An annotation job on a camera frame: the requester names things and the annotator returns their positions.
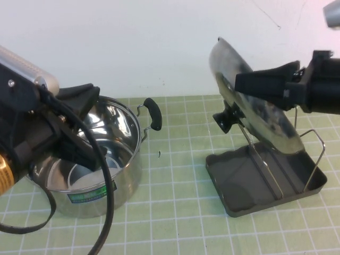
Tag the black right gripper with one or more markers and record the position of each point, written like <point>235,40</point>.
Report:
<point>318,85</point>

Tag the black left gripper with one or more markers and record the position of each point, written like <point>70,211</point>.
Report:
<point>24,119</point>

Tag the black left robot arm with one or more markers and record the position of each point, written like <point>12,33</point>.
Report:
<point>6,175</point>

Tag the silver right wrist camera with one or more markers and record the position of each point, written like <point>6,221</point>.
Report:
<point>333,13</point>

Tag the green checkered tablecloth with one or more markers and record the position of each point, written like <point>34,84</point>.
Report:
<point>172,212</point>

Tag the stainless steel pot lid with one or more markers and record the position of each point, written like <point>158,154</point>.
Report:
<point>225,66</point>

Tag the stainless steel cooking pot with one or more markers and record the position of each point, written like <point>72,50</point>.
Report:
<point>87,210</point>

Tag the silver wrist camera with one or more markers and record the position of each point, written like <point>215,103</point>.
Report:
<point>333,13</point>
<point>32,71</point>

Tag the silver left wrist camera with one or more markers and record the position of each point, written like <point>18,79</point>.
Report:
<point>32,71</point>

